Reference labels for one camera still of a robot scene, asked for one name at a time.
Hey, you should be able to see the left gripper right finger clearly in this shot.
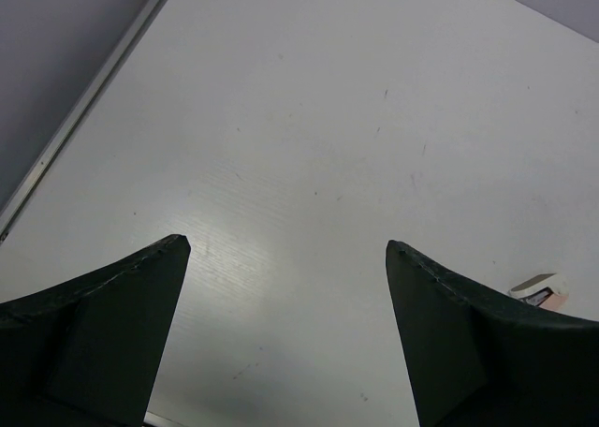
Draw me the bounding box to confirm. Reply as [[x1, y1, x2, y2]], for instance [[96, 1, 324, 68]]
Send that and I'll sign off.
[[386, 241, 598, 426]]

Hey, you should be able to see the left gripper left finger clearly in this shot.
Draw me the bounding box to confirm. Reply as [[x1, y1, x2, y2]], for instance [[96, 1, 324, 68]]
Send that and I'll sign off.
[[1, 235, 191, 426]]

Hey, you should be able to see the aluminium table edge rail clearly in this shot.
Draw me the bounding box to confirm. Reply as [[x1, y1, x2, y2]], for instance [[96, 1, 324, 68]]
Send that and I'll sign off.
[[1, 0, 167, 239]]

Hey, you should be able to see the pink stapler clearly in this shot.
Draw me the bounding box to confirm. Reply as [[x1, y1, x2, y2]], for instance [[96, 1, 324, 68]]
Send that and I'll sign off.
[[507, 273, 569, 312]]

